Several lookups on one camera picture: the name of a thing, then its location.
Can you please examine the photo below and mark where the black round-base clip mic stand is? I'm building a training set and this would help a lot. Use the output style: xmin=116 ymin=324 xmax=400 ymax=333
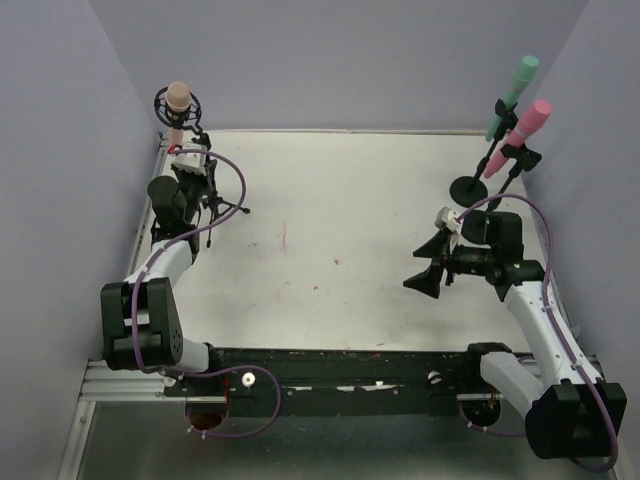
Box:
xmin=449 ymin=99 xmax=518 ymax=208

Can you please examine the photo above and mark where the beige toy microphone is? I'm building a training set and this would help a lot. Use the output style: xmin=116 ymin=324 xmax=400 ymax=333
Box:
xmin=165 ymin=81 xmax=191 ymax=145

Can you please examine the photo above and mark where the mint green toy microphone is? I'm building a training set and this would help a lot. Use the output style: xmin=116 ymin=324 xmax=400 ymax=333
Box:
xmin=485 ymin=55 xmax=540 ymax=142

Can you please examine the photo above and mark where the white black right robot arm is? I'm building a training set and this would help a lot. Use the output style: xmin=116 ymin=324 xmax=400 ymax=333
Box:
xmin=403 ymin=208 xmax=627 ymax=460

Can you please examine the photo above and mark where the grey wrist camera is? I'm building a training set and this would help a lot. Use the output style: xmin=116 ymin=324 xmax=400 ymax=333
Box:
xmin=169 ymin=143 xmax=207 ymax=176
xmin=434 ymin=207 xmax=462 ymax=251

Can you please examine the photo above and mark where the pink toy microphone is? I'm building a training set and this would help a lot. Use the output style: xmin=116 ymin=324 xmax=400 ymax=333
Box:
xmin=484 ymin=100 xmax=552 ymax=179

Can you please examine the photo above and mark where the aluminium extrusion rail frame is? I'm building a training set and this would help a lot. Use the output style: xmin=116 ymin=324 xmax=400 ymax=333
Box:
xmin=74 ymin=132 xmax=585 ymax=479

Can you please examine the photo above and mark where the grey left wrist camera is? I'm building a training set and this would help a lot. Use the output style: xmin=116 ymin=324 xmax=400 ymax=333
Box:
xmin=169 ymin=143 xmax=207 ymax=176

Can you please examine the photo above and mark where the black tripod shock-mount stand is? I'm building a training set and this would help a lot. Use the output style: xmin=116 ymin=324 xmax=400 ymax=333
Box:
xmin=147 ymin=82 xmax=251 ymax=256

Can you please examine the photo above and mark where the black round-base clamp stand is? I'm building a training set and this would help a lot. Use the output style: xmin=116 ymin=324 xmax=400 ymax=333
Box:
xmin=461 ymin=144 xmax=542 ymax=245

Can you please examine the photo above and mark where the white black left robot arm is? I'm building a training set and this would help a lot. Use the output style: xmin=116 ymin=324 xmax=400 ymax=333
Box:
xmin=100 ymin=169 xmax=215 ymax=373

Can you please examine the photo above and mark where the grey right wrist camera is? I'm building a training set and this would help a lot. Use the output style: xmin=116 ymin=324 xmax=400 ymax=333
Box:
xmin=434 ymin=207 xmax=462 ymax=251

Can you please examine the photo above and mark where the black robot base mounting bar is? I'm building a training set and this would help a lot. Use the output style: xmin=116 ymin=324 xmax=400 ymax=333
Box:
xmin=164 ymin=342 xmax=510 ymax=418

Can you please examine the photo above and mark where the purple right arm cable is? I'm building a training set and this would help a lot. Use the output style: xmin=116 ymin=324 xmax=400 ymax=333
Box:
xmin=457 ymin=194 xmax=620 ymax=474

